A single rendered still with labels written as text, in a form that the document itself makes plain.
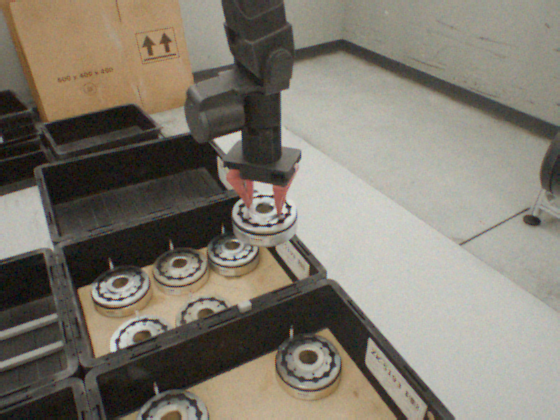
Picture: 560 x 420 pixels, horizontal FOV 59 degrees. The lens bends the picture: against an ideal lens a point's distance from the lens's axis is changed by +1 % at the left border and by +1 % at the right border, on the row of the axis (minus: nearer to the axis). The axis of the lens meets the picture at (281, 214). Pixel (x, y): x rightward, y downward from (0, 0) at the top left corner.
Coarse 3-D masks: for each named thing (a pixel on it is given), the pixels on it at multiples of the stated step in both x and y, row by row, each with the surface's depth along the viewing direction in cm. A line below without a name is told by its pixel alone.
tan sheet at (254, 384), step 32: (224, 384) 77; (256, 384) 77; (352, 384) 77; (128, 416) 73; (224, 416) 72; (256, 416) 72; (288, 416) 72; (320, 416) 72; (352, 416) 72; (384, 416) 72
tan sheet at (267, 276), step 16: (272, 256) 100; (256, 272) 97; (272, 272) 97; (208, 288) 93; (224, 288) 93; (240, 288) 93; (256, 288) 93; (272, 288) 93; (160, 304) 90; (176, 304) 90; (96, 320) 87; (112, 320) 87; (128, 320) 87; (96, 336) 84; (112, 336) 84; (96, 352) 82
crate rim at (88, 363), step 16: (256, 192) 101; (192, 208) 97; (128, 224) 93; (144, 224) 93; (80, 240) 89; (304, 256) 86; (64, 272) 84; (320, 272) 82; (64, 288) 79; (288, 288) 79; (256, 304) 77; (80, 320) 74; (208, 320) 74; (80, 336) 73; (160, 336) 72; (80, 352) 70; (112, 352) 69; (128, 352) 69
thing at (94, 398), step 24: (312, 288) 79; (336, 288) 79; (240, 312) 75; (360, 312) 75; (192, 336) 72; (384, 336) 72; (120, 360) 68; (96, 384) 65; (96, 408) 63; (432, 408) 63
